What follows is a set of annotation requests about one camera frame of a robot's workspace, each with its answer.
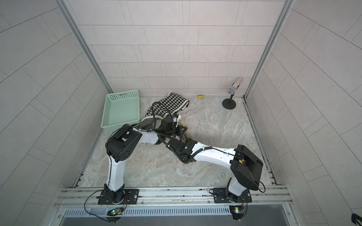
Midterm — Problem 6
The black white houndstooth scarf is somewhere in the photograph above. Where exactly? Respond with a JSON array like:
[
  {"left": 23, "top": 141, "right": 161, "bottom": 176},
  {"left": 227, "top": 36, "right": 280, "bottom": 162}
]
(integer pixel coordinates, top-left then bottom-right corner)
[{"left": 133, "top": 92, "right": 189, "bottom": 131}]

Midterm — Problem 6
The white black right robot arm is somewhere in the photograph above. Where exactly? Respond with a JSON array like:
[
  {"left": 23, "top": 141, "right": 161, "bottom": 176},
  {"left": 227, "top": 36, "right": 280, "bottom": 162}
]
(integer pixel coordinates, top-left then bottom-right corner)
[{"left": 157, "top": 133, "right": 264, "bottom": 202}]

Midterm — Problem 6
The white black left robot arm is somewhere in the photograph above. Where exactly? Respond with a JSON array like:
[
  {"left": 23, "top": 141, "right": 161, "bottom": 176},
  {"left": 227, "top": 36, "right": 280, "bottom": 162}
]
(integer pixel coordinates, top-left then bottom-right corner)
[{"left": 97, "top": 102, "right": 180, "bottom": 204}]

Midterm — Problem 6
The mint green plastic basket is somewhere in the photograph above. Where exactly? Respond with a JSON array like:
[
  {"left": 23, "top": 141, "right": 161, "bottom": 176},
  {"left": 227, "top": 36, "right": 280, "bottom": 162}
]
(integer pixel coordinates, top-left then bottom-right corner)
[{"left": 101, "top": 89, "right": 141, "bottom": 132}]

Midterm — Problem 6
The right green circuit board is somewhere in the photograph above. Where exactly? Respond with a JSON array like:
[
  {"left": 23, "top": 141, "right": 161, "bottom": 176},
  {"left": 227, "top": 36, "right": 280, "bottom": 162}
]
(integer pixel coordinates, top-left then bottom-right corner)
[{"left": 229, "top": 206, "right": 246, "bottom": 220}]

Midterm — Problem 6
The green circuit board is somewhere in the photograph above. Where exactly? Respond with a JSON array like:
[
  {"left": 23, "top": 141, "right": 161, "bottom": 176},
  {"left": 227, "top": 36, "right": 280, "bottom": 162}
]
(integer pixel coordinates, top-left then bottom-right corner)
[
  {"left": 229, "top": 206, "right": 246, "bottom": 220},
  {"left": 107, "top": 208, "right": 123, "bottom": 217}
]

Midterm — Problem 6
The left green circuit board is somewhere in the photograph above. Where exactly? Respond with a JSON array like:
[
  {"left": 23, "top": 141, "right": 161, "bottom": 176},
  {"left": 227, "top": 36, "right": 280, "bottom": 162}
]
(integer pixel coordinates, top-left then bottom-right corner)
[{"left": 107, "top": 208, "right": 123, "bottom": 217}]

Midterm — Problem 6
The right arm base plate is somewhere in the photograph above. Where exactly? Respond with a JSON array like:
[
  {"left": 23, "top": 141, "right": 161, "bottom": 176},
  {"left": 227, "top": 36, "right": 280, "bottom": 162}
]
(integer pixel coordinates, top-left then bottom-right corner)
[{"left": 209, "top": 187, "right": 252, "bottom": 203}]

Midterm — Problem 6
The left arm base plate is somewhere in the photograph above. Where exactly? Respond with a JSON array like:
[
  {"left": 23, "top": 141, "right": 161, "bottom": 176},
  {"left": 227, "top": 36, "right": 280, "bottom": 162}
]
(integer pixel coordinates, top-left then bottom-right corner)
[{"left": 96, "top": 189, "right": 139, "bottom": 205}]

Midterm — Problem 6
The aluminium mounting rail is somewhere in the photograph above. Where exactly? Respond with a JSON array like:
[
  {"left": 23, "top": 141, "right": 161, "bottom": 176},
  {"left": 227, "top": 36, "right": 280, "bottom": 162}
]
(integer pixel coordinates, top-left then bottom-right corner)
[{"left": 52, "top": 186, "right": 293, "bottom": 208}]

